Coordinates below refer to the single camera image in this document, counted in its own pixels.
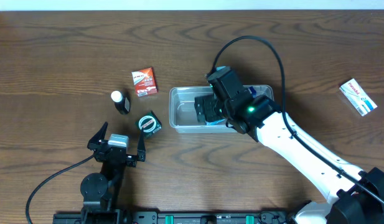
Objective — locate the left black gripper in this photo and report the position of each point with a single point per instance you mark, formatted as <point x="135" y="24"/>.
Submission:
<point x="97" y="142"/>

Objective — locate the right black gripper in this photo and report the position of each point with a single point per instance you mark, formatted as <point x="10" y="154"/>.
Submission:
<point x="217" y="106"/>

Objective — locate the blue cooling patch box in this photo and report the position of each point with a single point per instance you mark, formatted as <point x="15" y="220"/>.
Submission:
<point x="232" y="108"/>

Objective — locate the red and white box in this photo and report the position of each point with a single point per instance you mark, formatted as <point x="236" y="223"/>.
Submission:
<point x="144" y="82"/>

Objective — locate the white Panadol box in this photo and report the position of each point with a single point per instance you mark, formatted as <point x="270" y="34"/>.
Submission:
<point x="358" y="97"/>

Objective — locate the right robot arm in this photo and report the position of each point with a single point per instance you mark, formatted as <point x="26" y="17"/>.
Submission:
<point x="352" y="195"/>

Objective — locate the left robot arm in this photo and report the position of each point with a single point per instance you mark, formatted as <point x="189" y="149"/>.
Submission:
<point x="100" y="190"/>

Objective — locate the clear plastic container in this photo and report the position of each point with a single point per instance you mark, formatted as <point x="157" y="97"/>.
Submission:
<point x="182" y="115"/>

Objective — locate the dark green square box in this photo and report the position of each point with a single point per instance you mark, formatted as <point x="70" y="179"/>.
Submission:
<point x="149" y="124"/>

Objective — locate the black bottle white cap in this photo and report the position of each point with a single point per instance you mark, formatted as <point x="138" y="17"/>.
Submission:
<point x="121" y="102"/>

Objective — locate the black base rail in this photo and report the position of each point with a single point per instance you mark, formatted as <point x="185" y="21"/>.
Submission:
<point x="265" y="217"/>

